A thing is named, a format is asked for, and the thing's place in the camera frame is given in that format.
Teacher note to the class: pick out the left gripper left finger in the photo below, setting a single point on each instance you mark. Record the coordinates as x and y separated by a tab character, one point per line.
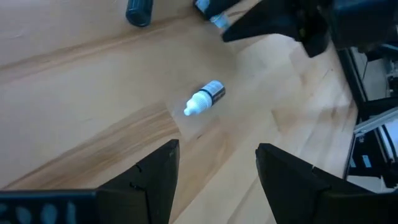
149	193

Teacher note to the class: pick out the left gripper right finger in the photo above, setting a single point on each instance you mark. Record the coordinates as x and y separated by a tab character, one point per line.
289	186

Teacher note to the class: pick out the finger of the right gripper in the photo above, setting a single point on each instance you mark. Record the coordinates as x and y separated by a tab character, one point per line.
234	4
289	15

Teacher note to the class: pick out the black cylindrical object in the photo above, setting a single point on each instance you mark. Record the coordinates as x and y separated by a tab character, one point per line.
139	12

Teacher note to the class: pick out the black aluminium table frame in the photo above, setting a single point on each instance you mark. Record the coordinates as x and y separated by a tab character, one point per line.
351	77

